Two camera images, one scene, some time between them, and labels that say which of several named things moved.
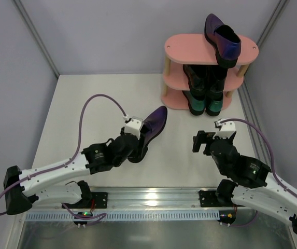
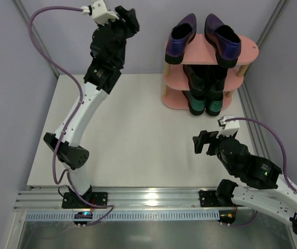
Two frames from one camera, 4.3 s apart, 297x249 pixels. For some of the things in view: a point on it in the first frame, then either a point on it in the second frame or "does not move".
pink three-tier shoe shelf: x=182 y=50 does not move
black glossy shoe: x=215 y=79 does not move
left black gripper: x=134 y=149 -> x=127 y=19
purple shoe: x=152 y=124 -> x=181 y=34
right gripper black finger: x=202 y=137 does not move
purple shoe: x=224 y=41 does not move
